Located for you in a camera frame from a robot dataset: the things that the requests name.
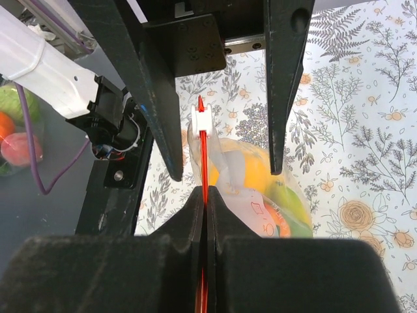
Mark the clear zip top bag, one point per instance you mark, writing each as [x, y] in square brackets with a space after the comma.
[271, 206]

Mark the grey aluminium frame rail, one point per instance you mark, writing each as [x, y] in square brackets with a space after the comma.
[61, 19]

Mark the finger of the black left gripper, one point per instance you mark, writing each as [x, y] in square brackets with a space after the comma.
[145, 74]
[286, 25]

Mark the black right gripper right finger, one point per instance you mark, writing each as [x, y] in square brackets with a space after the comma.
[249, 273]

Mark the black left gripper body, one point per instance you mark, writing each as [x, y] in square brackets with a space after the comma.
[195, 37]

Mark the yellow fake bell pepper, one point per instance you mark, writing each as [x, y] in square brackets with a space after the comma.
[239, 169]

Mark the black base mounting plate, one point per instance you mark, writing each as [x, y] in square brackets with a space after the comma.
[114, 192]

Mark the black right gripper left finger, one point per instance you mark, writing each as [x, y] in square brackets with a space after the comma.
[101, 273]

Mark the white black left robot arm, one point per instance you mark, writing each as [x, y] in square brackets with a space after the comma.
[82, 97]

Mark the floral table mat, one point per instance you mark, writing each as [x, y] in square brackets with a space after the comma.
[351, 135]

